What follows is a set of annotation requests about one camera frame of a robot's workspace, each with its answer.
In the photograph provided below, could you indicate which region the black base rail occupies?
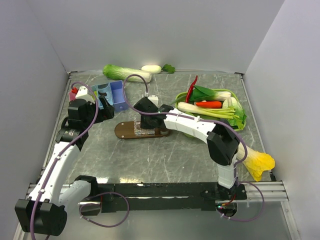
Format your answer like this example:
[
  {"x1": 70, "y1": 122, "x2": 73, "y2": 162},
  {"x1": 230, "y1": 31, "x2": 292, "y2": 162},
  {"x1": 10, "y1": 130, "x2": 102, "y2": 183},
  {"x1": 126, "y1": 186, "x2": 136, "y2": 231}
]
[{"x1": 80, "y1": 182, "x2": 247, "y2": 213}]

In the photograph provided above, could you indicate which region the frosted clear glass cup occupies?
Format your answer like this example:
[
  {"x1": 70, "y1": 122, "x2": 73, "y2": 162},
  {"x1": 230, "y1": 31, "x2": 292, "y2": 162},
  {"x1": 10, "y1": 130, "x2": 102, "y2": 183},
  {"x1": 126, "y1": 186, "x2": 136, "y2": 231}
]
[{"x1": 98, "y1": 91, "x2": 109, "y2": 98}]

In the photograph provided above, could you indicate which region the dark glass cup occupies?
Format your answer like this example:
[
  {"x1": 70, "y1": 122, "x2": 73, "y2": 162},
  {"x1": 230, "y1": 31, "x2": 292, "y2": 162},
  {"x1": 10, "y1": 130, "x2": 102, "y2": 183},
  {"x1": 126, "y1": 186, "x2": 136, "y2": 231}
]
[{"x1": 159, "y1": 128, "x2": 170, "y2": 136}]

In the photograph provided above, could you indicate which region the yellow cabbage by arm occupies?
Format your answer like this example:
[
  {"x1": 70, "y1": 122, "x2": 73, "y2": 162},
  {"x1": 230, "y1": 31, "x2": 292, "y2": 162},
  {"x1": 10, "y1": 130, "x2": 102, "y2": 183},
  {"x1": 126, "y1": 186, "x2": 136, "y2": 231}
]
[{"x1": 242, "y1": 146, "x2": 276, "y2": 182}]

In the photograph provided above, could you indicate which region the teal drawer box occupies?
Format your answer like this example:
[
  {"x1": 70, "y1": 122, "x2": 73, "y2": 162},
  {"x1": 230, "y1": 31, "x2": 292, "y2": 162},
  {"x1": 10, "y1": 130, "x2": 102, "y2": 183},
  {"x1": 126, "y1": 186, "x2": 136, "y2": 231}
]
[{"x1": 91, "y1": 85, "x2": 99, "y2": 99}]

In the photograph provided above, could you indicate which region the purple drawer box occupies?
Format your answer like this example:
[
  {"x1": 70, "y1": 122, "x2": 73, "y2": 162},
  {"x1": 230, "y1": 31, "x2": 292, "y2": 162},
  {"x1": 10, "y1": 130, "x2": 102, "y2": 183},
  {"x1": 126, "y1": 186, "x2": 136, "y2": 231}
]
[{"x1": 110, "y1": 80, "x2": 129, "y2": 112}]

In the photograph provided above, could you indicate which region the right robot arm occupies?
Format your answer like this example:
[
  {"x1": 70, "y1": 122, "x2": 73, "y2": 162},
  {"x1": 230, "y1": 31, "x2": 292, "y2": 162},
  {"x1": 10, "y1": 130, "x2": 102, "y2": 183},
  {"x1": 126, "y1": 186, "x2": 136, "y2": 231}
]
[{"x1": 132, "y1": 97, "x2": 240, "y2": 199}]

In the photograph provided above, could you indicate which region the clear textured plastic holder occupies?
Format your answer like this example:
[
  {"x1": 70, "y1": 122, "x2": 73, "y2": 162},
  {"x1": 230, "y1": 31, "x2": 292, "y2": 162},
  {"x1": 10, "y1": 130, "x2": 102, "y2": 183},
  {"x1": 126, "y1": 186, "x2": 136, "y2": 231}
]
[{"x1": 133, "y1": 121, "x2": 155, "y2": 136}]

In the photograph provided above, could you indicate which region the white daikon radish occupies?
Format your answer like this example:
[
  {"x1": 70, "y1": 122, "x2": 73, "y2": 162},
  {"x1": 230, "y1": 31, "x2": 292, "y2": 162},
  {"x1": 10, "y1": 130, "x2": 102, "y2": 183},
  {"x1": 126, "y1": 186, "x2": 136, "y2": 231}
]
[{"x1": 141, "y1": 64, "x2": 176, "y2": 74}]

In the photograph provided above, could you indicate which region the white celery stalk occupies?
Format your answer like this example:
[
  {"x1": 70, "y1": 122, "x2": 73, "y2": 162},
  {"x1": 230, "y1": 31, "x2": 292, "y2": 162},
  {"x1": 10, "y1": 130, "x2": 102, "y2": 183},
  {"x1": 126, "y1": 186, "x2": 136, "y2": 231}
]
[{"x1": 177, "y1": 102, "x2": 247, "y2": 126}]

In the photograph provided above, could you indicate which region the aluminium frame rail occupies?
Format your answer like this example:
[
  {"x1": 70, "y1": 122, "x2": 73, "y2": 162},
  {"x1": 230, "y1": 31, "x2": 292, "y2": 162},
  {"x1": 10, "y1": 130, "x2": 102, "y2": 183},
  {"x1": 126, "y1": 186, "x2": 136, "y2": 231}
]
[{"x1": 13, "y1": 181, "x2": 289, "y2": 240}]

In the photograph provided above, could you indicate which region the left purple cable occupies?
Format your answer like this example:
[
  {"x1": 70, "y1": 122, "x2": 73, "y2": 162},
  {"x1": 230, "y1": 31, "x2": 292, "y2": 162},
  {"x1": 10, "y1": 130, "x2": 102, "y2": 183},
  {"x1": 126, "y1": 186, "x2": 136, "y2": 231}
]
[{"x1": 29, "y1": 81, "x2": 130, "y2": 240}]

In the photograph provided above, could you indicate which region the napa cabbage in basket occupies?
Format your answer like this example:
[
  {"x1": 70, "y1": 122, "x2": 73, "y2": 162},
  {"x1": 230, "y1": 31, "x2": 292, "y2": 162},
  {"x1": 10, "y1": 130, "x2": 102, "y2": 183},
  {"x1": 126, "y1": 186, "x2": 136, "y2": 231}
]
[{"x1": 222, "y1": 97, "x2": 247, "y2": 130}]

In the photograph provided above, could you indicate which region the red chili pepper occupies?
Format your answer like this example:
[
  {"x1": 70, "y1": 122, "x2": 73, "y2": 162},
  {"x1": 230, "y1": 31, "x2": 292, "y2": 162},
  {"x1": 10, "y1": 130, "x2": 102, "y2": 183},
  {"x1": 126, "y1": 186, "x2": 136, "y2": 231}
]
[{"x1": 185, "y1": 75, "x2": 198, "y2": 103}]

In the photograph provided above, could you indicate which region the orange carrot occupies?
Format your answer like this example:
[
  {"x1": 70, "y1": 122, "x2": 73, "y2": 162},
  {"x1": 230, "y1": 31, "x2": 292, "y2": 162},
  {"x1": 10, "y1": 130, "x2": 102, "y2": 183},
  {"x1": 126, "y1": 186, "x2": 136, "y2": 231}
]
[{"x1": 194, "y1": 101, "x2": 223, "y2": 109}]

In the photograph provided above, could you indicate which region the bok choy in basket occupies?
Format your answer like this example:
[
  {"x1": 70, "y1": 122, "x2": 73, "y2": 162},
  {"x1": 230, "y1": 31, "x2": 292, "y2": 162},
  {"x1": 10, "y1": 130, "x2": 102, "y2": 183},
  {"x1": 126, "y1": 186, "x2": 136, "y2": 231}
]
[{"x1": 189, "y1": 85, "x2": 232, "y2": 102}]

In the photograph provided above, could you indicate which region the pink drawer box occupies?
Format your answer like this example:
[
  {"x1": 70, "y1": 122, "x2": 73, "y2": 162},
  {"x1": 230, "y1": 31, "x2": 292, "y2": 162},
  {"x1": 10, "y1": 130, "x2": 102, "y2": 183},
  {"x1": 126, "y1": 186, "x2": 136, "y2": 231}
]
[{"x1": 68, "y1": 91, "x2": 77, "y2": 102}]

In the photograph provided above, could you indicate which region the napa cabbage on table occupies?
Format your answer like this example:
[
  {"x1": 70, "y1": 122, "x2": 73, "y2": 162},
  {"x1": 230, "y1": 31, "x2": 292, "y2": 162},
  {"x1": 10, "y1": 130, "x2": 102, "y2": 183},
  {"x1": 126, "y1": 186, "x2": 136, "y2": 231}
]
[{"x1": 102, "y1": 64, "x2": 152, "y2": 83}]

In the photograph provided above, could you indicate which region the green scallion leaf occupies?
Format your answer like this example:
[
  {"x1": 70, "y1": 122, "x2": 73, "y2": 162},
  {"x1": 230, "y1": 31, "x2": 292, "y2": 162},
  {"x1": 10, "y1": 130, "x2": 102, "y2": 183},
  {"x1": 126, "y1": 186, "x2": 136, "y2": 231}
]
[{"x1": 169, "y1": 97, "x2": 186, "y2": 106}]

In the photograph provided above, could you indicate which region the brown wooden tray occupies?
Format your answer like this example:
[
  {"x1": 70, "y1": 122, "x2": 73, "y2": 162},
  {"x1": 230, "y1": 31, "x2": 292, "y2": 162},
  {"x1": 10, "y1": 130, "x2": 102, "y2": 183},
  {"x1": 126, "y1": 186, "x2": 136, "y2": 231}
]
[{"x1": 114, "y1": 121, "x2": 171, "y2": 140}]

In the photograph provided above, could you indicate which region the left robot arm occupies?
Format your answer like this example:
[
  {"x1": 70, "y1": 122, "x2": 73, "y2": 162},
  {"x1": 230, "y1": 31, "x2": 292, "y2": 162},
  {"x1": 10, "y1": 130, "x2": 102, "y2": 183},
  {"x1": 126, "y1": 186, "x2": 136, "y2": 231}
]
[{"x1": 14, "y1": 96, "x2": 115, "y2": 236}]

